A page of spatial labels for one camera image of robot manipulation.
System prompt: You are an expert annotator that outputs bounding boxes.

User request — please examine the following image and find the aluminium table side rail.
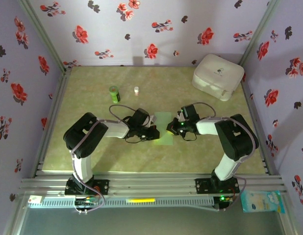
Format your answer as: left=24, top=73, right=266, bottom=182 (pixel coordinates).
left=30, top=68, right=73, bottom=179
left=241, top=79, right=277, bottom=176

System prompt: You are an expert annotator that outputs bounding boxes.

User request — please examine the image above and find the grey slotted cable duct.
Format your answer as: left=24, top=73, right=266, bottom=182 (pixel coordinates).
left=27, top=196, right=215, bottom=209

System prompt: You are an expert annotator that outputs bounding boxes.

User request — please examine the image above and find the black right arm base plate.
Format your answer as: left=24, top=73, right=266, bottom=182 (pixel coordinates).
left=195, top=178, right=240, bottom=194

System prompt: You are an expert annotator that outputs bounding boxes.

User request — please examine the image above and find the lilac left arm cable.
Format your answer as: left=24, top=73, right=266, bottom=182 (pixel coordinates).
left=70, top=104, right=134, bottom=215

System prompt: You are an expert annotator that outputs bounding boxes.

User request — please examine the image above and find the lilac right arm cable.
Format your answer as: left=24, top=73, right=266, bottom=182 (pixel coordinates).
left=194, top=102, right=259, bottom=212

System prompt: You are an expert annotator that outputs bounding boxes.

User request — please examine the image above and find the small white box red mark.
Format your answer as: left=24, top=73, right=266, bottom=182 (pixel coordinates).
left=28, top=195, right=44, bottom=205

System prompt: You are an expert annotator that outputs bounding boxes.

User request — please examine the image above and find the blue wet wipes packet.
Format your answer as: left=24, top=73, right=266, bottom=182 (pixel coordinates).
left=240, top=190, right=286, bottom=214

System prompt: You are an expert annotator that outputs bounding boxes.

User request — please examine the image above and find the aluminium frame post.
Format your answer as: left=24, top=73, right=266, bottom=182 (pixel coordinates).
left=3, top=193, right=28, bottom=235
left=17, top=0, right=70, bottom=73
left=239, top=0, right=281, bottom=67
left=278, top=193, right=301, bottom=235

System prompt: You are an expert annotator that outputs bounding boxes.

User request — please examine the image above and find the thin black right gripper cable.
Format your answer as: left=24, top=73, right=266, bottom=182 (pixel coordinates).
left=180, top=133, right=198, bottom=142

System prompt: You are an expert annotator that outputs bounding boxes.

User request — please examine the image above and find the aluminium mounting rail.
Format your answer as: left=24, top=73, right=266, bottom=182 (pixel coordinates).
left=19, top=172, right=288, bottom=196

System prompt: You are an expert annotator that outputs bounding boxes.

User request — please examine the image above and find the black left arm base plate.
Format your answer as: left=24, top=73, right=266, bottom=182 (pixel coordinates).
left=64, top=178, right=110, bottom=196

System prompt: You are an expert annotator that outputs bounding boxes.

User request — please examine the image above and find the lilac arm cable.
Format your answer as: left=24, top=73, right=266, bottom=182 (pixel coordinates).
left=70, top=104, right=134, bottom=215
left=194, top=102, right=259, bottom=212

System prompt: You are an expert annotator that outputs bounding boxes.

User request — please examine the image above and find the green bottle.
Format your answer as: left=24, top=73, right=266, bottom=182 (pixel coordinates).
left=109, top=85, right=122, bottom=104

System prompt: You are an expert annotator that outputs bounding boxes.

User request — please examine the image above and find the light green paper sheet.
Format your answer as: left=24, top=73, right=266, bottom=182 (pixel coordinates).
left=153, top=112, right=174, bottom=145

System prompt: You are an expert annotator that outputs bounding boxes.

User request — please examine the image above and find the white zippered case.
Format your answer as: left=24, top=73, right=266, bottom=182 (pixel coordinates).
left=192, top=53, right=245, bottom=102

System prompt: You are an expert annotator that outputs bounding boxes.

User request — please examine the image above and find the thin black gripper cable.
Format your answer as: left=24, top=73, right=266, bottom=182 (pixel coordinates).
left=124, top=136, right=142, bottom=144
left=180, top=133, right=198, bottom=142

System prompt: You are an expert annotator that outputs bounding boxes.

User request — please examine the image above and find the thin black left gripper cable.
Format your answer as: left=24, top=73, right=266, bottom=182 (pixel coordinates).
left=124, top=136, right=142, bottom=144

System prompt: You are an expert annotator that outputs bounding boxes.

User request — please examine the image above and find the yellow strip label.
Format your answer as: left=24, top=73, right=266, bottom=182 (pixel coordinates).
left=126, top=198, right=156, bottom=204

